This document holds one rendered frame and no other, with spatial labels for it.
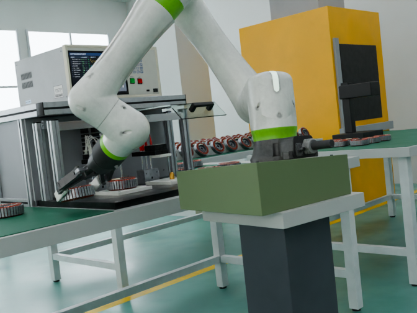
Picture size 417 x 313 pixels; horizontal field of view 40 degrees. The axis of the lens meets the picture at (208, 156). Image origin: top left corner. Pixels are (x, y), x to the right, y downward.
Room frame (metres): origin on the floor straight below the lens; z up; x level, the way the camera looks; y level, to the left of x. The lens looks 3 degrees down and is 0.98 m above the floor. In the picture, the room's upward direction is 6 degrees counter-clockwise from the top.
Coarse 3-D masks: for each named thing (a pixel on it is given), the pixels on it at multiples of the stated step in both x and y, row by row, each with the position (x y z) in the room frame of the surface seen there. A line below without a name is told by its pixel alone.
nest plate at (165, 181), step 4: (176, 176) 2.30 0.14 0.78; (156, 180) 2.23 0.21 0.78; (160, 180) 2.21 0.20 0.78; (164, 180) 2.19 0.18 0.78; (168, 180) 2.17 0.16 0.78; (172, 180) 2.15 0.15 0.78; (176, 180) 2.13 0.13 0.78; (148, 184) 2.20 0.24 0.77; (152, 184) 2.18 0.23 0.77; (156, 184) 2.16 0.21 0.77; (160, 184) 2.15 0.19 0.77; (164, 184) 2.13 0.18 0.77; (168, 184) 2.12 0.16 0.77
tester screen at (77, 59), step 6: (72, 54) 2.09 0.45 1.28; (78, 54) 2.11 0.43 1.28; (84, 54) 2.13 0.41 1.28; (90, 54) 2.14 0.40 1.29; (96, 54) 2.16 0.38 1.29; (72, 60) 2.09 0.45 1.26; (78, 60) 2.11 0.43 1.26; (84, 60) 2.13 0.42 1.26; (90, 60) 2.14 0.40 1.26; (72, 66) 2.08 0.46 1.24; (78, 66) 2.10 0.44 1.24; (84, 66) 2.12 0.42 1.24; (90, 66) 2.14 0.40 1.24; (72, 72) 2.08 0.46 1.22; (78, 72) 2.10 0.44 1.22; (84, 72) 2.12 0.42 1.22; (72, 78) 2.08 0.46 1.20; (78, 78) 2.10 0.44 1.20; (126, 84) 2.25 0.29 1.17
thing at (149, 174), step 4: (148, 168) 2.34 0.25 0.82; (152, 168) 2.31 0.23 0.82; (156, 168) 2.32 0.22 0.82; (140, 172) 2.29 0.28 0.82; (144, 172) 2.27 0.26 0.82; (148, 172) 2.29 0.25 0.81; (152, 172) 2.30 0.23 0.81; (156, 172) 2.31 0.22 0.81; (140, 176) 2.29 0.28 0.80; (144, 176) 2.27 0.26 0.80; (148, 176) 2.28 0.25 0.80; (152, 176) 2.30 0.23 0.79; (156, 176) 2.31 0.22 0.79; (140, 180) 2.29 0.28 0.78; (144, 180) 2.27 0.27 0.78; (148, 180) 2.28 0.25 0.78; (152, 180) 2.30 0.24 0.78
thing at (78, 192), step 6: (78, 186) 1.70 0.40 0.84; (84, 186) 1.71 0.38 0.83; (90, 186) 1.73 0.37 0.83; (72, 192) 1.69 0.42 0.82; (78, 192) 1.70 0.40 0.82; (84, 192) 1.71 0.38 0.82; (90, 192) 1.72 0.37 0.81; (66, 198) 1.70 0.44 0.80; (72, 198) 1.69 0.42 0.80; (78, 198) 1.70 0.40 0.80
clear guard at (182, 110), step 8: (176, 104) 2.12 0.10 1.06; (184, 104) 2.15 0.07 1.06; (216, 104) 2.26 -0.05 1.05; (176, 112) 2.08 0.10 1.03; (184, 112) 2.10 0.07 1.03; (192, 112) 2.13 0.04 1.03; (200, 112) 2.15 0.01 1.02; (208, 112) 2.18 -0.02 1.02; (216, 112) 2.21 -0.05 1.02; (224, 112) 2.24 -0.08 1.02
